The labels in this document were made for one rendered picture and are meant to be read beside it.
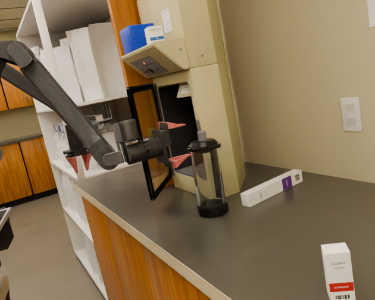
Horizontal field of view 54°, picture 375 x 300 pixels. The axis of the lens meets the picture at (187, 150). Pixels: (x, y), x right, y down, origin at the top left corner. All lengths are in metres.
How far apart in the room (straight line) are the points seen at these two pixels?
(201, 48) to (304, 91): 0.44
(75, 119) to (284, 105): 0.85
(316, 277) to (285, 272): 0.07
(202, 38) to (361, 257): 0.82
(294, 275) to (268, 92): 0.95
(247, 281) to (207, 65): 0.75
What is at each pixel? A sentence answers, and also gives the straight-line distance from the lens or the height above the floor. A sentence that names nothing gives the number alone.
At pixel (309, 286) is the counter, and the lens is 0.81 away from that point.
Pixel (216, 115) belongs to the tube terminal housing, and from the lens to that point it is 1.30.
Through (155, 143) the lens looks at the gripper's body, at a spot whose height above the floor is 1.21.
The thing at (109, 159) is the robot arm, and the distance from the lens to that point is 1.06.
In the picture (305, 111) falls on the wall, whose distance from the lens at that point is 1.49.
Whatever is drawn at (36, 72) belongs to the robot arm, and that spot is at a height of 1.47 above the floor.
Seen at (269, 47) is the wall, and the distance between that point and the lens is 1.59.
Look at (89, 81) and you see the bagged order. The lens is 2.47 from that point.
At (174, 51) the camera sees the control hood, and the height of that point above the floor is 1.47.
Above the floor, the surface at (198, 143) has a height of 1.18.
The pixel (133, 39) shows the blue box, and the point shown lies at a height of 1.55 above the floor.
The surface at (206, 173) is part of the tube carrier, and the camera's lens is 1.15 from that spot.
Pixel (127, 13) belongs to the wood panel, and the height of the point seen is 1.68.
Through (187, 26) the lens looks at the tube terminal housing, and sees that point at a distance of 1.28.
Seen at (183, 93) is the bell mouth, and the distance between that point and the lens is 1.37.
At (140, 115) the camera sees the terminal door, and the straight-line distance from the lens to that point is 1.31.
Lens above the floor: 1.38
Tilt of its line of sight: 11 degrees down
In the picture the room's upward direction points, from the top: 11 degrees counter-clockwise
